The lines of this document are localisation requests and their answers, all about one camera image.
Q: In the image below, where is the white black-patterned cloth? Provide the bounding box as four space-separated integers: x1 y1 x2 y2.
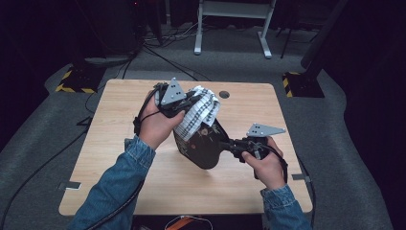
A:
173 84 222 143

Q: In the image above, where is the bundle of floor cables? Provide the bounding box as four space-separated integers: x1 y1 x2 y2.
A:
121 22 212 82

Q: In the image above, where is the thin white cable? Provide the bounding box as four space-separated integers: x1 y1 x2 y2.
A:
164 215 214 230

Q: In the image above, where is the slanted black pole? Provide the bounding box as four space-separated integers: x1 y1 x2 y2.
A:
301 0 349 70

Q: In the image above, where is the person's right hand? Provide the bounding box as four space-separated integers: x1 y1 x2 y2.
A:
241 137 286 191

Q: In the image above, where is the grey flat floor base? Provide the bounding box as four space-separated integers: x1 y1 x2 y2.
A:
84 55 132 67

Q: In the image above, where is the long black floor cable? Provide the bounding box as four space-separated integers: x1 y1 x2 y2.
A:
0 116 94 226

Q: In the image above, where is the black floral lacquer plate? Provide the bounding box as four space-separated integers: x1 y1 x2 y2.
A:
172 118 232 171

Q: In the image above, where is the black tripod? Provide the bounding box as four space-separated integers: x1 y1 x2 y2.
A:
276 12 320 59

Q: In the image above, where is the orange strap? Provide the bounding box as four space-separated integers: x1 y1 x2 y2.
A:
169 218 192 230

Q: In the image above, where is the black yellow-striped stand base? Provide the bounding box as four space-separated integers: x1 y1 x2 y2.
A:
56 63 106 94
282 71 325 99

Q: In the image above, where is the white metal stand frame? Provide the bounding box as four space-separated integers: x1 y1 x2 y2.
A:
193 0 277 59

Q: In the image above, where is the person's left hand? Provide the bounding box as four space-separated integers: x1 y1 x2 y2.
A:
139 90 186 150

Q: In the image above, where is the right hand-held gripper black cable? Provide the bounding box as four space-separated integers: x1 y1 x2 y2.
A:
253 143 290 185

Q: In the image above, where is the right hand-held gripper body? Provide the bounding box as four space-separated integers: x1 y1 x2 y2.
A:
234 123 286 160

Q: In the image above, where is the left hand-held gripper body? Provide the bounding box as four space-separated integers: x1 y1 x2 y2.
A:
154 77 194 118

